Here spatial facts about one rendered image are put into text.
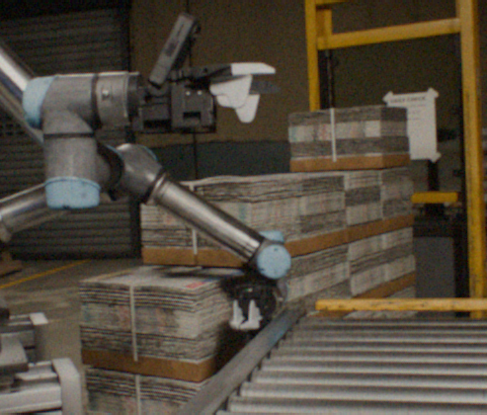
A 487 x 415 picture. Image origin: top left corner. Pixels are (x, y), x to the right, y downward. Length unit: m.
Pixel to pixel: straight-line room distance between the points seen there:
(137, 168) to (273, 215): 0.54
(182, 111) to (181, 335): 0.91
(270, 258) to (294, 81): 7.30
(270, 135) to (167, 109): 7.93
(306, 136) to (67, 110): 1.93
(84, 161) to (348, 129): 1.87
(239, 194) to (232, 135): 7.06
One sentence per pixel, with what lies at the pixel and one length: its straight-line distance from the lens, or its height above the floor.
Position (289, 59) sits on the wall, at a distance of 9.04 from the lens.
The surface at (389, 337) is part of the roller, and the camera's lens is 1.43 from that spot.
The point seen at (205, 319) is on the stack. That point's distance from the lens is 1.90.
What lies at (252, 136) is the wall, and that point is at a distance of 9.08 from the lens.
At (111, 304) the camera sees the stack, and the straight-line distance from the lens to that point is 2.03.
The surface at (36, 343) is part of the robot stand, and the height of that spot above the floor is 0.73.
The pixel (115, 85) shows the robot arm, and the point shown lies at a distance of 1.11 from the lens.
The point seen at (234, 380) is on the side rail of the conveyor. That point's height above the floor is 0.80.
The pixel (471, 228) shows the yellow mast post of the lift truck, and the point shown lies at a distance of 3.31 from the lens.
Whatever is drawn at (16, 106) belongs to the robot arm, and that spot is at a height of 1.22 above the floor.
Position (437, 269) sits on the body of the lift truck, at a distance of 3.54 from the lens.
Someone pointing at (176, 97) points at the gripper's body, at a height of 1.21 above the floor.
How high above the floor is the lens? 1.12
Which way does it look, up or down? 3 degrees down
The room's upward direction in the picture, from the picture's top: 3 degrees counter-clockwise
